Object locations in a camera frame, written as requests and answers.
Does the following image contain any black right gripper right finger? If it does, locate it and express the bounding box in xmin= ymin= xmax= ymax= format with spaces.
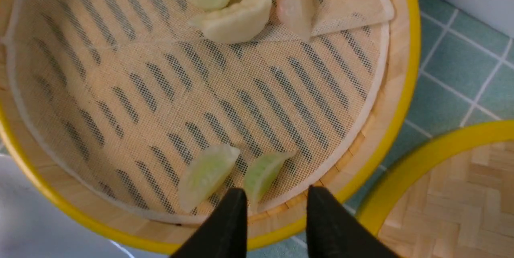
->
xmin=306 ymin=185 xmax=398 ymax=258

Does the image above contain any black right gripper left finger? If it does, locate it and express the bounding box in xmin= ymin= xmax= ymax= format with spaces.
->
xmin=171 ymin=188 xmax=247 ymax=258

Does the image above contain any woven bamboo steamer lid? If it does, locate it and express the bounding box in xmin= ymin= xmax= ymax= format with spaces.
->
xmin=356 ymin=120 xmax=514 ymax=258

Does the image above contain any white mesh steamer liner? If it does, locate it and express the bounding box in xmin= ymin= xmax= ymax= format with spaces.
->
xmin=5 ymin=0 xmax=394 ymax=225

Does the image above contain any bamboo steamer basket yellow rim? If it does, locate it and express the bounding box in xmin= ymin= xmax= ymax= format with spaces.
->
xmin=1 ymin=0 xmax=420 ymax=253

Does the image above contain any green dumpling cluster middle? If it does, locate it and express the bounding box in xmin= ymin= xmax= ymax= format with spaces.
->
xmin=188 ymin=0 xmax=272 ymax=44

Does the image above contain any pale dumpling cluster right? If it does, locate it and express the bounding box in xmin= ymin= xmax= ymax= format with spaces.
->
xmin=276 ymin=0 xmax=316 ymax=42

